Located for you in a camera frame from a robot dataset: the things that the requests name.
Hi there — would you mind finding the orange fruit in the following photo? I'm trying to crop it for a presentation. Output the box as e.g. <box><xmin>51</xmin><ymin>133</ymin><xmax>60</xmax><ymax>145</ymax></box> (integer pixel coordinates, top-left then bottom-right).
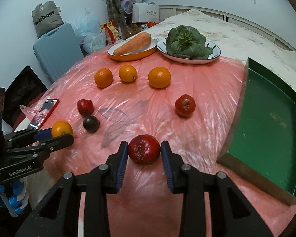
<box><xmin>148</xmin><ymin>67</ymin><xmax>171</xmax><ymax>89</ymax></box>
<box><xmin>94</xmin><ymin>68</ymin><xmax>113</xmax><ymax>88</ymax></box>
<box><xmin>119</xmin><ymin>65</ymin><xmax>137</xmax><ymax>83</ymax></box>
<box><xmin>51</xmin><ymin>120</ymin><xmax>73</xmax><ymax>137</ymax></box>

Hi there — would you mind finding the dark plum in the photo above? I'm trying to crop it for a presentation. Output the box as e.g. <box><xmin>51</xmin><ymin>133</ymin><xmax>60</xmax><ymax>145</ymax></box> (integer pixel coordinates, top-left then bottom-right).
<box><xmin>83</xmin><ymin>116</ymin><xmax>100</xmax><ymax>133</ymax></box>

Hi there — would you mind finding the red smartphone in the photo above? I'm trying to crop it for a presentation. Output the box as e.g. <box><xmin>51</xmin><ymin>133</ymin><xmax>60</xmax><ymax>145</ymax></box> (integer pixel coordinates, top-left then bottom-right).
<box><xmin>27</xmin><ymin>99</ymin><xmax>60</xmax><ymax>130</ymax></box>

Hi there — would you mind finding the small red apple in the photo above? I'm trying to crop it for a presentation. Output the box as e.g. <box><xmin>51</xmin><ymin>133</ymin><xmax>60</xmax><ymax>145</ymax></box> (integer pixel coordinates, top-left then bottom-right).
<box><xmin>77</xmin><ymin>99</ymin><xmax>94</xmax><ymax>117</ymax></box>

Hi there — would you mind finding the pink plastic sheet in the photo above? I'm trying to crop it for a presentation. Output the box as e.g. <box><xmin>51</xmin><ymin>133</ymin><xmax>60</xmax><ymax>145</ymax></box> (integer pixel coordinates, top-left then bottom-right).
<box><xmin>20</xmin><ymin>44</ymin><xmax>296</xmax><ymax>237</ymax></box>

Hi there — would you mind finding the green shallow box tray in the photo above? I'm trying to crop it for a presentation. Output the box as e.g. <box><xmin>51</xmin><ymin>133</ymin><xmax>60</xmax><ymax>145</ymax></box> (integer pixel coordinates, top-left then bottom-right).
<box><xmin>216</xmin><ymin>58</ymin><xmax>296</xmax><ymax>205</ymax></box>

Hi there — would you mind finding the light blue suitcase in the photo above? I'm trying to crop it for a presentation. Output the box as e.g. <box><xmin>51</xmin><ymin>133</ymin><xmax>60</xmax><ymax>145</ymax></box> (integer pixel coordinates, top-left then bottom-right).
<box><xmin>33</xmin><ymin>23</ymin><xmax>84</xmax><ymax>83</ymax></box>

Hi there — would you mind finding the clear plastic bag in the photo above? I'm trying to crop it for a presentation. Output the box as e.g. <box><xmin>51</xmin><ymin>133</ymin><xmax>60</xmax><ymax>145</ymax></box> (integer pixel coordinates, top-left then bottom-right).
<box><xmin>72</xmin><ymin>7</ymin><xmax>106</xmax><ymax>55</ymax></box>

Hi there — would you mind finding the grey printed bag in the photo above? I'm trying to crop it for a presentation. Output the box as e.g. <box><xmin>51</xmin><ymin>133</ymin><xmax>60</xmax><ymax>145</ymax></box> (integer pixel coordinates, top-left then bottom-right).
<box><xmin>31</xmin><ymin>1</ymin><xmax>64</xmax><ymax>38</ymax></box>

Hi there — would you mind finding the red yellow snack bag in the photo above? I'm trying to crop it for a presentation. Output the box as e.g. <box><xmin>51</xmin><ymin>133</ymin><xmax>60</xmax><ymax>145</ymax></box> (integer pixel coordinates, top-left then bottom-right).
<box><xmin>100</xmin><ymin>20</ymin><xmax>122</xmax><ymax>45</ymax></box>

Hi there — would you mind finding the orange rimmed plate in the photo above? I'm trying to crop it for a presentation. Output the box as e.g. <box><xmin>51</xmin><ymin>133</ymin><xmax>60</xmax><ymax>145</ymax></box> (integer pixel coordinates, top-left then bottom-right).
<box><xmin>107</xmin><ymin>39</ymin><xmax>158</xmax><ymax>62</ymax></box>

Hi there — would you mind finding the carrot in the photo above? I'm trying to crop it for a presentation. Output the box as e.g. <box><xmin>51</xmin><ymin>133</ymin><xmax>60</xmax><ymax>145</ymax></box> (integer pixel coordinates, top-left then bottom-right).
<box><xmin>113</xmin><ymin>33</ymin><xmax>151</xmax><ymax>56</ymax></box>

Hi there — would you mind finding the plaid scarf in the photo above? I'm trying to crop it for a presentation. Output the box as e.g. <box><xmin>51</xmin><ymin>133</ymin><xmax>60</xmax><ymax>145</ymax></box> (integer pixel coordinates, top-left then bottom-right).
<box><xmin>106</xmin><ymin>0</ymin><xmax>125</xmax><ymax>27</ymax></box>

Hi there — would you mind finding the white blue-rimmed plate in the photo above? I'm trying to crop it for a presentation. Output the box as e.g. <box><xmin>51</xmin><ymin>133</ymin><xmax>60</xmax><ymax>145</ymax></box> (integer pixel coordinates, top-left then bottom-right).
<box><xmin>156</xmin><ymin>38</ymin><xmax>221</xmax><ymax>65</ymax></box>

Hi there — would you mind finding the lower purple fan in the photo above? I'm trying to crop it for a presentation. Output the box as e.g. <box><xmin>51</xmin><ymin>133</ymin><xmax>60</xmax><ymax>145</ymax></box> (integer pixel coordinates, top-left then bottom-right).
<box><xmin>120</xmin><ymin>0</ymin><xmax>133</xmax><ymax>15</ymax></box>

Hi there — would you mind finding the white cardboard box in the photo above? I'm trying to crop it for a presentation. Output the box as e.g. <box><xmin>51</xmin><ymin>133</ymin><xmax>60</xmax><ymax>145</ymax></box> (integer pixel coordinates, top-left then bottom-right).
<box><xmin>132</xmin><ymin>3</ymin><xmax>160</xmax><ymax>23</ymax></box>

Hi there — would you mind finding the green leafy vegetable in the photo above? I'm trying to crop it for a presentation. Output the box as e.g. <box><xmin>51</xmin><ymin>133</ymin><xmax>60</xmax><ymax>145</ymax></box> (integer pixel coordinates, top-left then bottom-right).
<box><xmin>165</xmin><ymin>25</ymin><xmax>213</xmax><ymax>60</ymax></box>

